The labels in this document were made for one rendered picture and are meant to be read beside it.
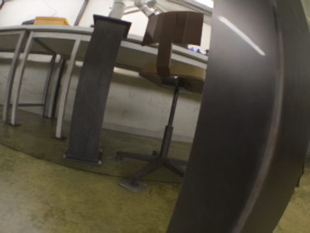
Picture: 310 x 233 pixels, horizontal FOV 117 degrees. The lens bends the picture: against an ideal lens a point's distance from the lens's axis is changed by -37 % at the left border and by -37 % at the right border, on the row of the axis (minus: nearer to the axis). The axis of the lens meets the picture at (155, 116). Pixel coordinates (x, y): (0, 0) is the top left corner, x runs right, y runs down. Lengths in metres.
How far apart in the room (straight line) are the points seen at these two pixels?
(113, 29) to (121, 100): 1.30
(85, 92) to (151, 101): 1.37
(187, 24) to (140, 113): 1.54
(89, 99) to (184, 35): 0.59
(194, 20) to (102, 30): 0.51
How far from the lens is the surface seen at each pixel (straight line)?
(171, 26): 0.78
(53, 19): 1.57
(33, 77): 2.58
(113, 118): 2.09
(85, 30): 1.31
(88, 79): 0.86
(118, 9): 1.08
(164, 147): 0.92
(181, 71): 0.76
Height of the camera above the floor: 0.37
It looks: 2 degrees down
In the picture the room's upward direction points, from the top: 11 degrees clockwise
